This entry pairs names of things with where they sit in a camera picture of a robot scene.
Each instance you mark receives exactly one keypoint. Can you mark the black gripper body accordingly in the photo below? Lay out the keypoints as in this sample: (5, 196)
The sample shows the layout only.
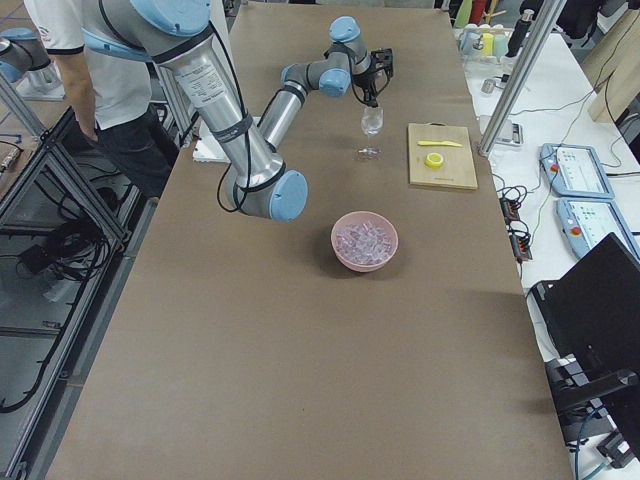
(366, 81)

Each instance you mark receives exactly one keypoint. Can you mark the second grey robot arm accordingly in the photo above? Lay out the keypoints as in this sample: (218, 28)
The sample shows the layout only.
(25, 62)

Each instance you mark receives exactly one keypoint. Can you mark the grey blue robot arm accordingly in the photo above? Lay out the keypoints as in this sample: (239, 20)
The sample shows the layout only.
(180, 36)

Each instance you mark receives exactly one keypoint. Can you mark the clear wine glass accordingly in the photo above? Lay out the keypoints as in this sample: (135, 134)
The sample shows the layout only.
(372, 122)

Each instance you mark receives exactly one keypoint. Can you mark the pink bowl of ice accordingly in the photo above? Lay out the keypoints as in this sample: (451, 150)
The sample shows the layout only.
(364, 241)

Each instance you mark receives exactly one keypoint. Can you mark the yellow plastic knife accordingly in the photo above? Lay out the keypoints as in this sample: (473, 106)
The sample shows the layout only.
(444, 143)

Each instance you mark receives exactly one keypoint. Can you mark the wooden cutting board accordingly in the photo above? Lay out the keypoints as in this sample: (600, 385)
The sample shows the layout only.
(458, 170)

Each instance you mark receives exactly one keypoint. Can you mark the steel cup on desk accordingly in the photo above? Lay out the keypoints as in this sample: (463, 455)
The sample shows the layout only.
(488, 86)

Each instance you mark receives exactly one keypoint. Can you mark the black bottle on desk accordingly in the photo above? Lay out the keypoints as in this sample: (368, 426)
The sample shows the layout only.
(519, 33)

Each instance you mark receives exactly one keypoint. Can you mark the upper blue teach pendant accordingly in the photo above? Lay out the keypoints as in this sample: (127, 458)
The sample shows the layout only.
(575, 171)

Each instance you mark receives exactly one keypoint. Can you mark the blue teach pendant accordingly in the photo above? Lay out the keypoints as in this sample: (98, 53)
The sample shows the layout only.
(575, 171)
(586, 221)

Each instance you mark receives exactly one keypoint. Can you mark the lower blue teach pendant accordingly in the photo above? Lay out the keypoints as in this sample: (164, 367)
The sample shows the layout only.
(586, 221)

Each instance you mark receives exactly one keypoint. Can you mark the person in white shirt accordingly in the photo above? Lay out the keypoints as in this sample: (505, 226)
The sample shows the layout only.
(111, 98)

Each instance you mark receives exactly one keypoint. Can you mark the black computer monitor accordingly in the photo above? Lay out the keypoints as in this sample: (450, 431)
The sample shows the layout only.
(592, 314)

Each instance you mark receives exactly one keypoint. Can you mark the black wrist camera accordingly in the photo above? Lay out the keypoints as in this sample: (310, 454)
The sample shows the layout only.
(382, 60)

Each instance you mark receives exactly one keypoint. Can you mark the aluminium frame post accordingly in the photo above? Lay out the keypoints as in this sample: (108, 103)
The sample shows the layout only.
(542, 24)

